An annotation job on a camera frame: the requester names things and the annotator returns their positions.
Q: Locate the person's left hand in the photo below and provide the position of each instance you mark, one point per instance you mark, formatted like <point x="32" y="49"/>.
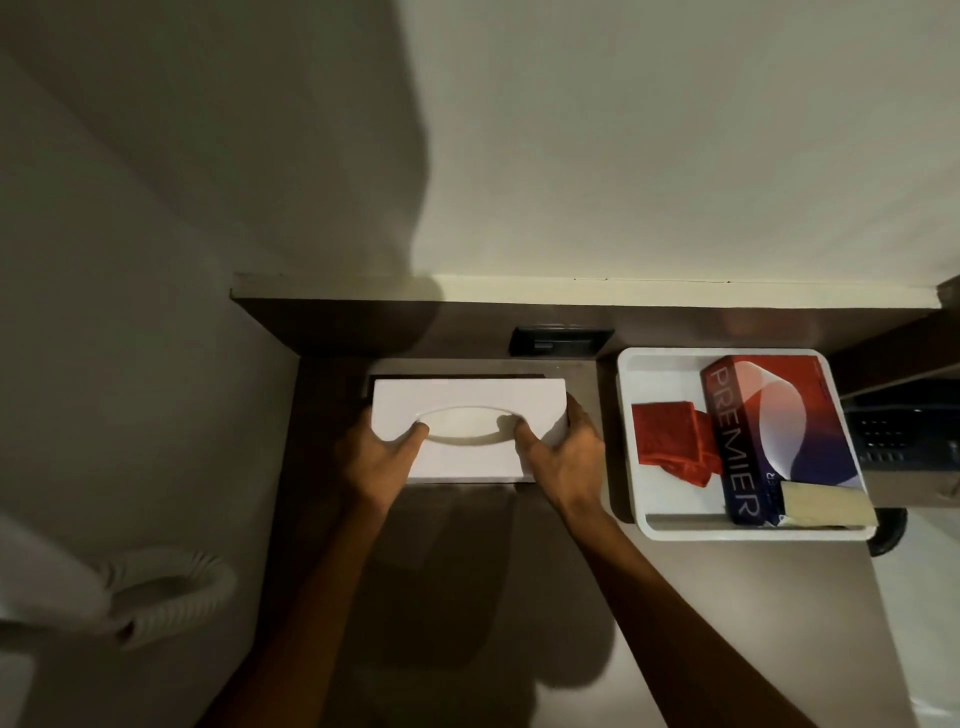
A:
<point x="371" y="465"/>

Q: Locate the person's right hand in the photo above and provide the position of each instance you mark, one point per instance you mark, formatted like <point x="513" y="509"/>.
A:
<point x="574" y="469"/>

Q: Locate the person's right thumb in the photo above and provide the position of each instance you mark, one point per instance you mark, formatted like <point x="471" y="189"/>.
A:
<point x="529" y="444"/>

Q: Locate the person's left thumb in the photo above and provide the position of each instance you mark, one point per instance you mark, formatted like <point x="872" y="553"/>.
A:
<point x="411" y="446"/>

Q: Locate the white tissue box cover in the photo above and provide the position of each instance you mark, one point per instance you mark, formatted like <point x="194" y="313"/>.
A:
<point x="469" y="401"/>

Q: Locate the person's right forearm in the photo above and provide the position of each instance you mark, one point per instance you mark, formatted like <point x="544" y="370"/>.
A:
<point x="675" y="637"/>

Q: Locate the person's left forearm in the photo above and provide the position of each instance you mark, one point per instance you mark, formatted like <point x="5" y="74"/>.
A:
<point x="300" y="615"/>

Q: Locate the red folded cloth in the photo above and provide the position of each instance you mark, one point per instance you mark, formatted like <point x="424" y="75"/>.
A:
<point x="667" y="439"/>

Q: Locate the white rectangular tray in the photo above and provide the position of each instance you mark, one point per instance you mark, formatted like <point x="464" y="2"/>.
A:
<point x="660" y="517"/>

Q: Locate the blue and red tissue box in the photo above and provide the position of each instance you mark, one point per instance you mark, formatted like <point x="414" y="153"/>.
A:
<point x="814" y="420"/>

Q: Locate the pale yellow sponge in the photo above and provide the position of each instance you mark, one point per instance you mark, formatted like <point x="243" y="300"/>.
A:
<point x="825" y="506"/>

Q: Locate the black perforated basket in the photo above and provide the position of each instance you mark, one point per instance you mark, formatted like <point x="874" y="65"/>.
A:
<point x="900" y="435"/>

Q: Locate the black round object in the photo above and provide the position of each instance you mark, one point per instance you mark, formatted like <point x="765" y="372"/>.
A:
<point x="891" y="534"/>

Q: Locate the black wall socket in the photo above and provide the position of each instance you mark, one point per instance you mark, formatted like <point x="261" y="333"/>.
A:
<point x="559" y="342"/>

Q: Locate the white wall hair dryer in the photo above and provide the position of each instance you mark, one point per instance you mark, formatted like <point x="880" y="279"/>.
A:
<point x="45" y="577"/>

